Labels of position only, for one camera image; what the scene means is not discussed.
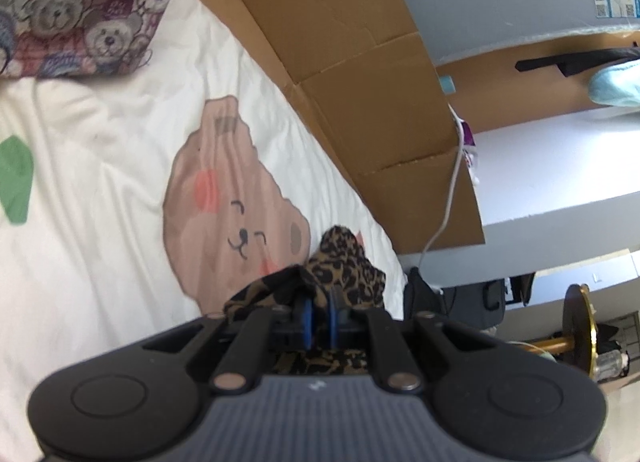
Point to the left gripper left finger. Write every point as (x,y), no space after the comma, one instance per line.
(304,320)

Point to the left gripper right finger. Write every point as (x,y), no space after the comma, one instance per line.
(338,311)

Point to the leopard print garment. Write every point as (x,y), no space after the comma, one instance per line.
(340,266)

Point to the purple white snack packet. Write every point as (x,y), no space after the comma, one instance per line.
(469,147)

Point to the cream cartoon bed sheet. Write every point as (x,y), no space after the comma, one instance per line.
(87,271)

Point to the gold round stand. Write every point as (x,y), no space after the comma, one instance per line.
(577,344)

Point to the brown cardboard sheet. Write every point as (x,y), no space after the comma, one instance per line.
(359,76)

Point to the teddy bear print pillow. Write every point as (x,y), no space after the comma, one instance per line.
(73,38)

